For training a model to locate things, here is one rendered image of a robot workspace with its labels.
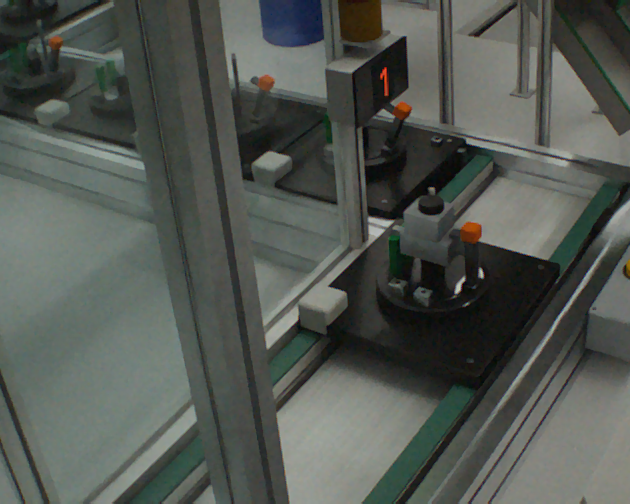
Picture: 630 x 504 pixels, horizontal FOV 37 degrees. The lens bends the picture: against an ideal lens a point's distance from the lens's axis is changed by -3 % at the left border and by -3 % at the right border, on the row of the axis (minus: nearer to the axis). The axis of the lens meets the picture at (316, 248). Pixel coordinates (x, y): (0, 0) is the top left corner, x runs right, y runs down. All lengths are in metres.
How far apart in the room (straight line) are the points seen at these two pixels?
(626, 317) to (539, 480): 0.22
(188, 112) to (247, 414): 0.17
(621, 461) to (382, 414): 0.28
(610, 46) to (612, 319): 0.56
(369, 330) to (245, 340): 0.68
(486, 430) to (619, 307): 0.26
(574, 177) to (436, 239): 0.41
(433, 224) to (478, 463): 0.29
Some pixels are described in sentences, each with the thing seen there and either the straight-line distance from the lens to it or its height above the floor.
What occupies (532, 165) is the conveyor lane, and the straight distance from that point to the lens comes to 1.51.
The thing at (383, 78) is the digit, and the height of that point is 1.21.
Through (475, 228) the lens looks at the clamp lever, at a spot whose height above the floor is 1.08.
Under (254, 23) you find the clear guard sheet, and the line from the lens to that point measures 1.03.
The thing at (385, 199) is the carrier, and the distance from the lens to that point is 1.38.
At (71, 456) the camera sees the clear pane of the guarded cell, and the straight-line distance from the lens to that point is 0.42.
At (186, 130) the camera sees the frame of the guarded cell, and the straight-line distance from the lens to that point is 0.39.
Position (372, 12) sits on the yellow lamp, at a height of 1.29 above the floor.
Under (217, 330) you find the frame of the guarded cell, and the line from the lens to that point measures 0.45.
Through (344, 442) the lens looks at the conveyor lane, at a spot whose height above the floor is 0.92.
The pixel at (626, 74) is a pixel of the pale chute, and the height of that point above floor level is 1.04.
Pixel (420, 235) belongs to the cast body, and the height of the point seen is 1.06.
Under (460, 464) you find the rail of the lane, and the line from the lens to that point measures 1.01.
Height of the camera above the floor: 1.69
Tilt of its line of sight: 34 degrees down
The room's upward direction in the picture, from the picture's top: 6 degrees counter-clockwise
